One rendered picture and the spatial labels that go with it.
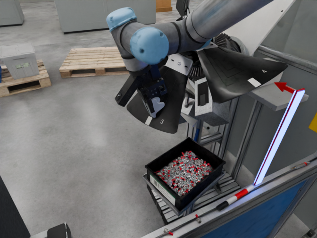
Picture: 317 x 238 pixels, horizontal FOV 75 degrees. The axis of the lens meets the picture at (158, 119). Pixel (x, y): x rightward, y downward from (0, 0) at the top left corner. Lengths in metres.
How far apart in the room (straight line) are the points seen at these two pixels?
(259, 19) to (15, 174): 2.04
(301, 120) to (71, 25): 5.58
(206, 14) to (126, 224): 1.39
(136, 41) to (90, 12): 5.69
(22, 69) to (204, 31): 3.13
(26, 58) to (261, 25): 2.95
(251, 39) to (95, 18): 5.45
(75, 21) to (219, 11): 5.78
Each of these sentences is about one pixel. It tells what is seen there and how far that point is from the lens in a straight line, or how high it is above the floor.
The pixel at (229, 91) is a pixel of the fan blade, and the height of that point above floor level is 1.14.
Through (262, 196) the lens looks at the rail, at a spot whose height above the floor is 0.84.
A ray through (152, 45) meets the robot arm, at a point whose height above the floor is 1.27.
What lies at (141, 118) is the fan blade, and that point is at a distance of 0.78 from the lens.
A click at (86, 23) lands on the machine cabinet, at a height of 0.21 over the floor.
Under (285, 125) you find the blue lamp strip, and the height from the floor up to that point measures 1.10.
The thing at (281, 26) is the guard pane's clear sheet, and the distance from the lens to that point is 1.45.
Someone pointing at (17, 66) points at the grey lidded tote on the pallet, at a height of 0.33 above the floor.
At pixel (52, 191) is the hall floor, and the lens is 1.89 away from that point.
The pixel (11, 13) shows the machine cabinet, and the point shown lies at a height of 0.32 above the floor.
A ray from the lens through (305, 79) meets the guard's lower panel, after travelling 1.38.
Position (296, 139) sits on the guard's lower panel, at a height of 0.56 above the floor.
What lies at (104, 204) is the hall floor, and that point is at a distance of 1.69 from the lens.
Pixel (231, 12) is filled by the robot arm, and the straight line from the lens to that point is 0.43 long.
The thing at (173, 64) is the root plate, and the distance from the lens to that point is 0.80.
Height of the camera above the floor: 1.41
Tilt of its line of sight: 37 degrees down
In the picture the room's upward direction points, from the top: straight up
